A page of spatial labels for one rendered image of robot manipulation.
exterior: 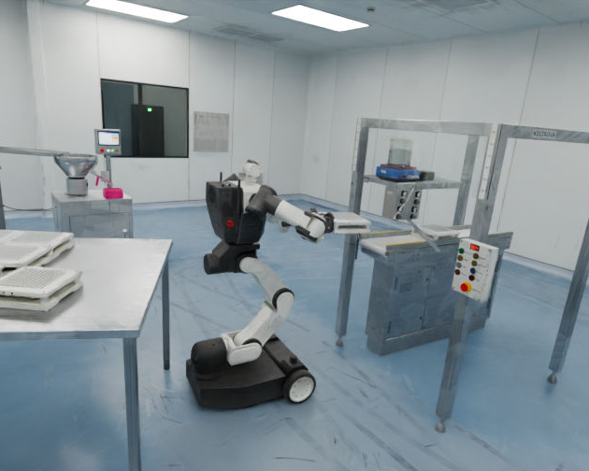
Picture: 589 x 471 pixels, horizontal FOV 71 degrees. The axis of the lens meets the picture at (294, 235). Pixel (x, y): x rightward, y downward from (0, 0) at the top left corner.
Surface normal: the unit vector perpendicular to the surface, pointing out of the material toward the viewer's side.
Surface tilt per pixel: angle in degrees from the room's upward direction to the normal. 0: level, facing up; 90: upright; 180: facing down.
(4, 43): 90
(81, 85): 90
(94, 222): 90
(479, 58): 90
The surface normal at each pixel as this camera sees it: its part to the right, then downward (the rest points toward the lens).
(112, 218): 0.59, 0.29
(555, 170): -0.79, 0.11
